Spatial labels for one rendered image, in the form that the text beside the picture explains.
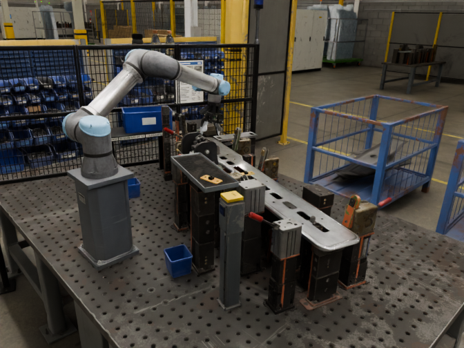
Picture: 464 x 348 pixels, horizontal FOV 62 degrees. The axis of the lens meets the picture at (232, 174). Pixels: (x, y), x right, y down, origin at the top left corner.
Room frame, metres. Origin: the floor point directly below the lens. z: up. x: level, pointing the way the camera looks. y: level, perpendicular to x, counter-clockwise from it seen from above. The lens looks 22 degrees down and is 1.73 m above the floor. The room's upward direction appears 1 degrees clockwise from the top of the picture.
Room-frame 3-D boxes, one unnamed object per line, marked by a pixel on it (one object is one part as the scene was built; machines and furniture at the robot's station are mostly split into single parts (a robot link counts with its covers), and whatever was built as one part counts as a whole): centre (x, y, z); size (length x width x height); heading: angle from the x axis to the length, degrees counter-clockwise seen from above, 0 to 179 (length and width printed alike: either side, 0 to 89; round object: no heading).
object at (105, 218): (1.53, 0.56, 0.90); 0.21 x 0.21 x 0.40; 44
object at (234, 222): (1.21, 0.00, 0.92); 0.08 x 0.08 x 0.44; 28
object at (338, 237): (1.78, -0.09, 1.00); 1.38 x 0.22 x 0.02; 28
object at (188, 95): (2.74, 0.31, 1.30); 0.23 x 0.02 x 0.31; 118
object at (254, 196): (1.43, -0.08, 0.90); 0.13 x 0.10 x 0.41; 118
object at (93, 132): (1.54, 0.57, 1.27); 0.13 x 0.12 x 0.14; 47
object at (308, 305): (1.24, -0.36, 0.84); 0.18 x 0.06 x 0.29; 118
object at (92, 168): (1.53, 0.56, 1.15); 0.15 x 0.15 x 0.10
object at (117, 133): (2.50, 0.52, 1.01); 0.90 x 0.22 x 0.03; 118
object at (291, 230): (1.19, -0.20, 0.88); 0.11 x 0.10 x 0.36; 118
